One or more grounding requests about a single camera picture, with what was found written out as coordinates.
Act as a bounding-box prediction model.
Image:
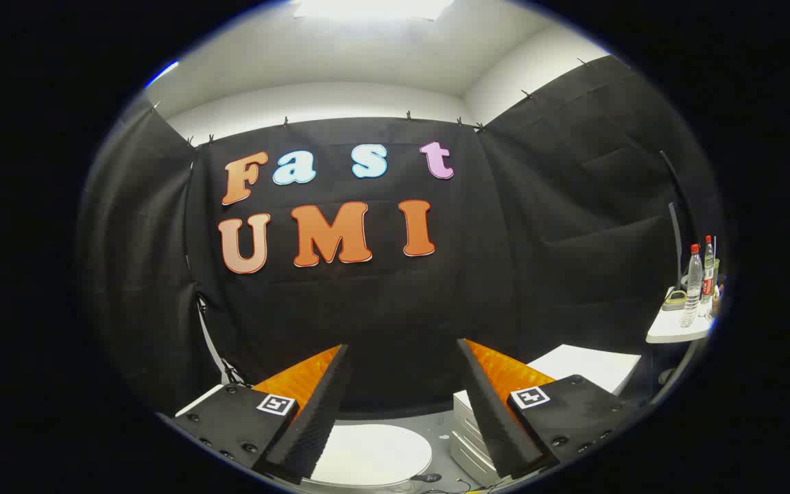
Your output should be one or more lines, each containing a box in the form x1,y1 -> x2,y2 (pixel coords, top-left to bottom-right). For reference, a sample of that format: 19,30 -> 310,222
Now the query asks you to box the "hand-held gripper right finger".
456,338 -> 645,481

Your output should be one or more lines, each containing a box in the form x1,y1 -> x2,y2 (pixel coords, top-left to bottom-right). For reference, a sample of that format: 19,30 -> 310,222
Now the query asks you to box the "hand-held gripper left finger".
174,344 -> 353,486

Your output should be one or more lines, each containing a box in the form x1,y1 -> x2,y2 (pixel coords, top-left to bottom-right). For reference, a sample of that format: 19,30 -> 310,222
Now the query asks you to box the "white drawer cabinet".
450,344 -> 643,489

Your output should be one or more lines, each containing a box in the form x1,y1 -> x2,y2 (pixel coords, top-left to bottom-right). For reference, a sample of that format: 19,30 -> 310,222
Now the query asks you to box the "black backdrop cloth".
76,55 -> 721,421

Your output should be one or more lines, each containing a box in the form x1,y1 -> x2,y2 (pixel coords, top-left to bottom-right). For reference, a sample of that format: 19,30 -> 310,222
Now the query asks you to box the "white stand pole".
195,294 -> 232,385

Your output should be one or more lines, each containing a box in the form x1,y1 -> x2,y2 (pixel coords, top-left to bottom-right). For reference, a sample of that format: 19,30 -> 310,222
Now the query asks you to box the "white side table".
645,285 -> 715,386

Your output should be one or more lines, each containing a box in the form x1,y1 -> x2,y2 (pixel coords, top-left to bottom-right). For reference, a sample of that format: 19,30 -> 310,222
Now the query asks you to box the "clear plastic bottle red cap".
680,244 -> 704,329

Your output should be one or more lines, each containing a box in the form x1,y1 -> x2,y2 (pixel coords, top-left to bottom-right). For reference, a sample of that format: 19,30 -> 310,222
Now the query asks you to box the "red label plastic bottle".
700,235 -> 717,318

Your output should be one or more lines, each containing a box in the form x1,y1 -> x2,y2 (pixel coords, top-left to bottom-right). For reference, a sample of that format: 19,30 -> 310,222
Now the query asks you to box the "ceiling light panel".
291,0 -> 455,21

